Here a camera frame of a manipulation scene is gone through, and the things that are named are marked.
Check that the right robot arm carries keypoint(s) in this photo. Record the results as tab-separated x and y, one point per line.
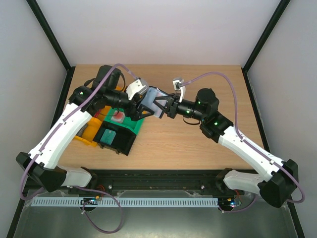
221	130

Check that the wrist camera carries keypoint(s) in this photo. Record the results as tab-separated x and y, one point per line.
178	86
139	86

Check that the red circle card stack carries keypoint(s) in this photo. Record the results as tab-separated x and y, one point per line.
118	117

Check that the white slotted cable duct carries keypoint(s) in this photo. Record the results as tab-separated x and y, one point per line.
126	202

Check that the left black frame post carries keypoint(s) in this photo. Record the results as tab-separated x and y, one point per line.
40	17

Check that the black leather card holder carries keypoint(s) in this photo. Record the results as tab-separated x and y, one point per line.
151	102

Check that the black frame post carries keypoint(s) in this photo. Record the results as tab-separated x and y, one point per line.
274	19
40	17

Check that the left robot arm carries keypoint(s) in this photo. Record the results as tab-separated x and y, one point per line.
41	162

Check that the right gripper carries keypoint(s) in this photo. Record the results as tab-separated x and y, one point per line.
172	106

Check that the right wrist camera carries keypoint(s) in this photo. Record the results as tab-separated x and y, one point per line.
178	86

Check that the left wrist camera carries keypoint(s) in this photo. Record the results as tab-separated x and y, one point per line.
139	86

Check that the right black frame post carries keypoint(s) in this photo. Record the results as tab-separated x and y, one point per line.
274	19

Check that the yellow bin near left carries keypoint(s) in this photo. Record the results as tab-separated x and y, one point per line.
89	131

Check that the black bin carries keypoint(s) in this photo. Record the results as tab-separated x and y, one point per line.
122	142

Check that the yellow bin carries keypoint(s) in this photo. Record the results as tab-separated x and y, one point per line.
101	114
89	131

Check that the teal card stack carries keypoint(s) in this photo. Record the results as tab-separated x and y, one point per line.
108	136

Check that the yellow bin far left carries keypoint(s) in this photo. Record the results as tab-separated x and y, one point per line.
101	114

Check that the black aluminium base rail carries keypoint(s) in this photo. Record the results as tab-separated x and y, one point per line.
211	182

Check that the green bin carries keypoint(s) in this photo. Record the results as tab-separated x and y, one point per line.
133	126

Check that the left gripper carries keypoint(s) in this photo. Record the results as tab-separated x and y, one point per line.
136	116

